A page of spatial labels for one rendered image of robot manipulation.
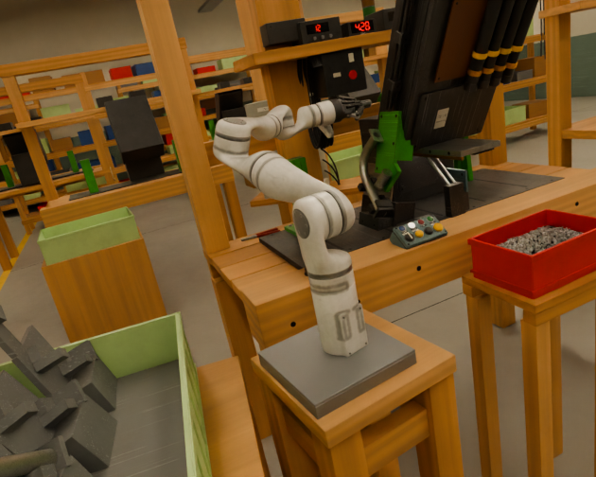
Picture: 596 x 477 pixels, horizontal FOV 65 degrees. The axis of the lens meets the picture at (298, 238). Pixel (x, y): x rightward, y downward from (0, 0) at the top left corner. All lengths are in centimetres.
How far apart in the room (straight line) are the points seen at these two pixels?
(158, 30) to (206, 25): 1012
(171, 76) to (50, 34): 982
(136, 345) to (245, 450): 39
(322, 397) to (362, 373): 10
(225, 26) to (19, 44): 426
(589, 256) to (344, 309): 75
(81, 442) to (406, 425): 60
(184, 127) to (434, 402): 120
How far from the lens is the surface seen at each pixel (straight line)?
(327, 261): 89
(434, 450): 112
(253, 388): 208
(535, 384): 144
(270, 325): 127
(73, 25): 1152
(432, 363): 100
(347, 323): 96
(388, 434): 101
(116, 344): 120
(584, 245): 143
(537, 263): 130
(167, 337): 119
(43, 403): 101
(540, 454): 158
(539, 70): 820
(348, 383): 91
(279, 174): 101
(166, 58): 174
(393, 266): 140
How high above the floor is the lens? 142
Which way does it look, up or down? 18 degrees down
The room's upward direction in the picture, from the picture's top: 11 degrees counter-clockwise
